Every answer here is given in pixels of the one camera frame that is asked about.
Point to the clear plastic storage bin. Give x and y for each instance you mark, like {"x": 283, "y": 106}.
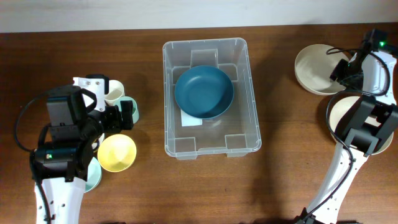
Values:
{"x": 235, "y": 132}

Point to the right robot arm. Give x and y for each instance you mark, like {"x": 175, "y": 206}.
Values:
{"x": 364, "y": 128}

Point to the white small bowl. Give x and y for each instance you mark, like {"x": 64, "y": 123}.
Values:
{"x": 98, "y": 142}

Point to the yellow small bowl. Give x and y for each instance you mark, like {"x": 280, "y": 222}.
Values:
{"x": 117, "y": 153}

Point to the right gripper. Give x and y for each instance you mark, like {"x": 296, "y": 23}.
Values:
{"x": 337, "y": 72}

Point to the cream deep bowl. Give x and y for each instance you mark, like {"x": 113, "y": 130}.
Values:
{"x": 313, "y": 68}

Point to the cream cup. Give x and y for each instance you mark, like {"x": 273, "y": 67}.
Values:
{"x": 116, "y": 91}

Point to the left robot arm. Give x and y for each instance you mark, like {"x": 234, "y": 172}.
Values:
{"x": 59, "y": 165}

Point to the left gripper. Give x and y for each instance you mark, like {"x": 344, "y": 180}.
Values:
{"x": 115, "y": 123}

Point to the light blue small bowl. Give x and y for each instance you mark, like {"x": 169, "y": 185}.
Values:
{"x": 94, "y": 175}

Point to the cream plate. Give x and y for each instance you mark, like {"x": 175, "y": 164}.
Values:
{"x": 340, "y": 108}

